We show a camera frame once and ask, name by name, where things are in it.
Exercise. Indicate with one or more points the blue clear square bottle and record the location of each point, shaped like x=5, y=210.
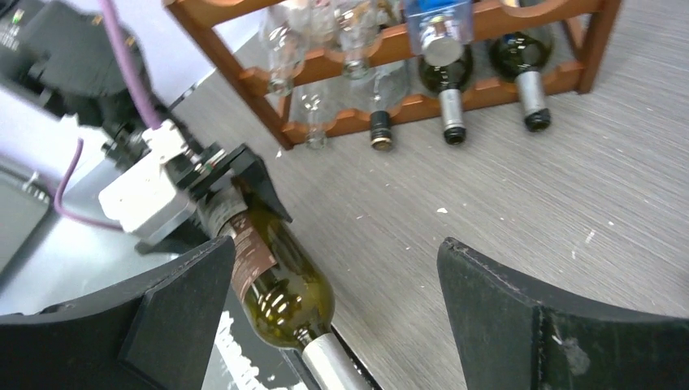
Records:
x=439, y=30

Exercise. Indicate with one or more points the clear tapered glass bottle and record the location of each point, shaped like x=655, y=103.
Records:
x=316, y=106

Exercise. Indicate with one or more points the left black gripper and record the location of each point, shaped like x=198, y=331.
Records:
x=202, y=176

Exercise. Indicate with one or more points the clear square slim bottle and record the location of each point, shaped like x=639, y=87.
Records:
x=356, y=24

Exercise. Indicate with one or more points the brown wooden wine rack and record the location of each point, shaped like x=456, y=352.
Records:
x=312, y=70

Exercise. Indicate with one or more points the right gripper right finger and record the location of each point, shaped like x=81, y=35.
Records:
x=513, y=331

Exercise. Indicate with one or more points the olive green wine bottle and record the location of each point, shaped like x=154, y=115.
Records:
x=288, y=301

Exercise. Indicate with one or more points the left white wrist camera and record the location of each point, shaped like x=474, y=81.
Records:
x=144, y=200

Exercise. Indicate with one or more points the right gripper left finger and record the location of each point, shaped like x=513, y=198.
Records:
x=155, y=330

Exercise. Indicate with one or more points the dark green wine bottle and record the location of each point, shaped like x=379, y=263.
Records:
x=519, y=58

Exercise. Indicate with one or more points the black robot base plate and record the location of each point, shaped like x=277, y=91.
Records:
x=240, y=360

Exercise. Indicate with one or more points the clear slim glass bottle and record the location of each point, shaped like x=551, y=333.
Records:
x=285, y=36

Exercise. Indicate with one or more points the dark wine bottle cream label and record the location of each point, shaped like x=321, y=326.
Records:
x=448, y=83

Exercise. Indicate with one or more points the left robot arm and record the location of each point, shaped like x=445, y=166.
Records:
x=68, y=62

